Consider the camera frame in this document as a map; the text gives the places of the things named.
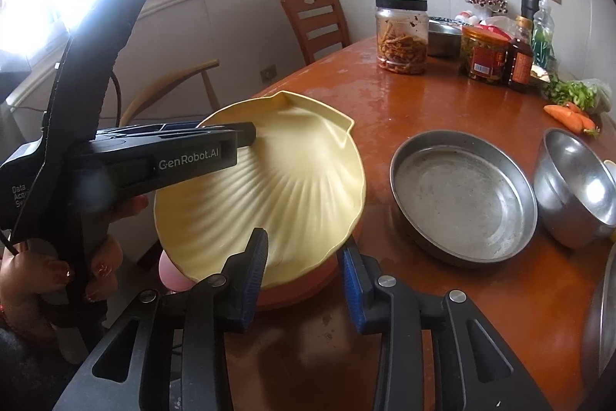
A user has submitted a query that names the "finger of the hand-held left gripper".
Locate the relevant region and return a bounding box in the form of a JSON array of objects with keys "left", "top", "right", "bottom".
[
  {"left": 99, "top": 121, "right": 202, "bottom": 137},
  {"left": 96, "top": 121, "right": 257, "bottom": 149}
]

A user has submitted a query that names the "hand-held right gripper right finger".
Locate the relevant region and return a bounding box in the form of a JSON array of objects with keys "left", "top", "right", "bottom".
[{"left": 338, "top": 235, "right": 554, "bottom": 411}]

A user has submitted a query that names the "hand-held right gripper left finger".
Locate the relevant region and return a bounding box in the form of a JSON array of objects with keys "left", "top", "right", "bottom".
[{"left": 52, "top": 227, "right": 270, "bottom": 411}]

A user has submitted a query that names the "orange plate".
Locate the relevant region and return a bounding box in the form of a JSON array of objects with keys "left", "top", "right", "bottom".
[{"left": 253, "top": 242, "right": 345, "bottom": 312}]

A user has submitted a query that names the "yellow shell-shaped plate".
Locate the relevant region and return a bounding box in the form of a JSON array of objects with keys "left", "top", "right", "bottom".
[{"left": 153, "top": 90, "right": 367, "bottom": 289}]

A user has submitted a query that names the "large steel bowl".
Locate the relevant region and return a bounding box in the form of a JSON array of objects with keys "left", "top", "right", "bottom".
[{"left": 580, "top": 257, "right": 616, "bottom": 397}]

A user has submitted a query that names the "person's left hand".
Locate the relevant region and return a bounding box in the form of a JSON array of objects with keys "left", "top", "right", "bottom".
[{"left": 0, "top": 194, "right": 149, "bottom": 335}]

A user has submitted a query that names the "curved wooden armchair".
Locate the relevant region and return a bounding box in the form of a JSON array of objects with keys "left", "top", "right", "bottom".
[{"left": 118, "top": 59, "right": 222, "bottom": 127}]

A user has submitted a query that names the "pink bowl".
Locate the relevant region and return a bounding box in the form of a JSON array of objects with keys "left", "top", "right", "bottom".
[{"left": 159, "top": 251, "right": 199, "bottom": 295}]

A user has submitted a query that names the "round steel pan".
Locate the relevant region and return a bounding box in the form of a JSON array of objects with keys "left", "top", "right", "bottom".
[{"left": 389, "top": 129, "right": 539, "bottom": 270}]

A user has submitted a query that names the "brown slatted wooden chair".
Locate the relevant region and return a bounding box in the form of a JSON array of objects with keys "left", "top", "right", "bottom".
[{"left": 280, "top": 0, "right": 352, "bottom": 66}]

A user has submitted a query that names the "black-lidded pickle jar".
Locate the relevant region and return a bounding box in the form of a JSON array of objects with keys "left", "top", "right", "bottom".
[{"left": 374, "top": 0, "right": 430, "bottom": 75}]

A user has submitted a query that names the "small steel bowl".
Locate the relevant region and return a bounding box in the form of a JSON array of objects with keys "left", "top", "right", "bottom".
[{"left": 426, "top": 17, "right": 465, "bottom": 58}]

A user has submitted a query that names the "red label jar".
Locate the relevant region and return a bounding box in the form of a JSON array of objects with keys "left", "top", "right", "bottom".
[{"left": 458, "top": 25, "right": 511, "bottom": 83}]

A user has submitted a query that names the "dark sauce bottle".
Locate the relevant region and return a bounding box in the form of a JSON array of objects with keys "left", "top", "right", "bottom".
[{"left": 505, "top": 16, "right": 535, "bottom": 94}]

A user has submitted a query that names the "red tissue pack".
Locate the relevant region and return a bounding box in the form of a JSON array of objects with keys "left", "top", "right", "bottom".
[{"left": 479, "top": 16, "right": 518, "bottom": 41}]

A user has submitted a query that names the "bag of leafy greens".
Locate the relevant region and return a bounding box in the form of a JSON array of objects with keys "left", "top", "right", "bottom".
[{"left": 541, "top": 74, "right": 613, "bottom": 113}]

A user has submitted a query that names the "green label plastic bottle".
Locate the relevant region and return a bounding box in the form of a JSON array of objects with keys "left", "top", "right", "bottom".
[{"left": 531, "top": 0, "right": 555, "bottom": 72}]

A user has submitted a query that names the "black cable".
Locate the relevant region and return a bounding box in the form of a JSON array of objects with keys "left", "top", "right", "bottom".
[{"left": 110, "top": 70, "right": 122, "bottom": 124}]

